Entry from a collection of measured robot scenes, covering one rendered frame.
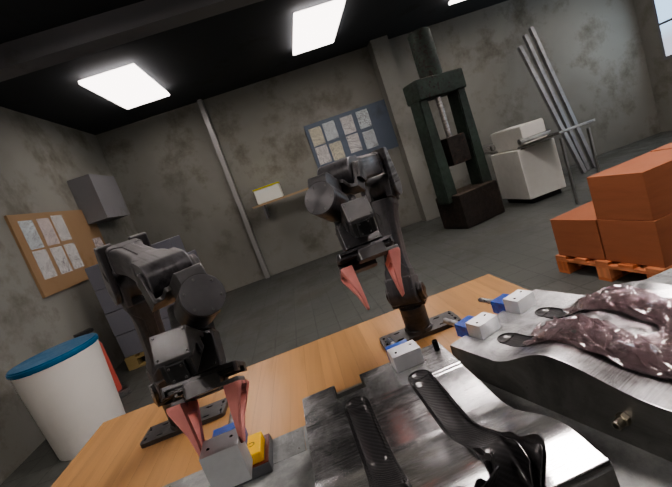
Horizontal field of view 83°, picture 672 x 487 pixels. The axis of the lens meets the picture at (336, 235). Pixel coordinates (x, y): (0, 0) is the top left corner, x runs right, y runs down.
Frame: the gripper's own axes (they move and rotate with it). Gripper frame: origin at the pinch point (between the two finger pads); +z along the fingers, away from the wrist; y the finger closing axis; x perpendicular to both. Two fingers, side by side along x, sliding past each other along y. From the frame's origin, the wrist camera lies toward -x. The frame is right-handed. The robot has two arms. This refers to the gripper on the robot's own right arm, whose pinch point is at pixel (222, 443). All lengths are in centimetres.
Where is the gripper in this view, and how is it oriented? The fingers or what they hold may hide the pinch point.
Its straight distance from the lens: 59.2
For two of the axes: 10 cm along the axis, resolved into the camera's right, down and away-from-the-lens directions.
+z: 3.6, 8.8, -3.2
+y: 9.3, -3.3, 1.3
